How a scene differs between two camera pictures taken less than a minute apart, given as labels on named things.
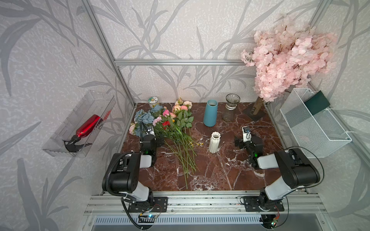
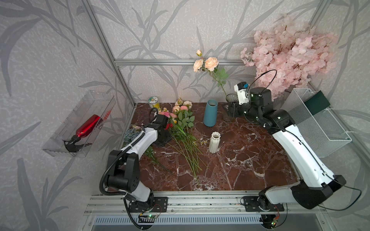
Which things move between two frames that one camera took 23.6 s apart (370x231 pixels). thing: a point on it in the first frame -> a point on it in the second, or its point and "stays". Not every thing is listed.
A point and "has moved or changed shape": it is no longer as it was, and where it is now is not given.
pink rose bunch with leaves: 181,113 stays
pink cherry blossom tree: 286,55 stays
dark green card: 317,103 stays
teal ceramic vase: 210,112 stays
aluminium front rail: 207,202 stays
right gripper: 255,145 -> 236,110
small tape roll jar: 152,100 stays
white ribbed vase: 214,142 stays
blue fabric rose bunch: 142,118 -> 131,133
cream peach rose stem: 132,128 -> 210,64
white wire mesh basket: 318,135 stays
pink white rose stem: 157,119 has moved or changed shape
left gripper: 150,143 -> 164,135
